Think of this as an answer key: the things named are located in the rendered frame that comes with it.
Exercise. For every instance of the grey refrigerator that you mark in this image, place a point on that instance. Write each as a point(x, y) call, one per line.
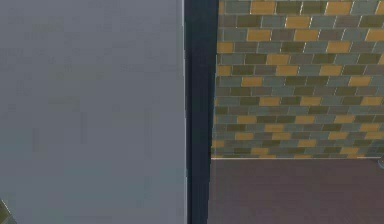
point(93, 110)

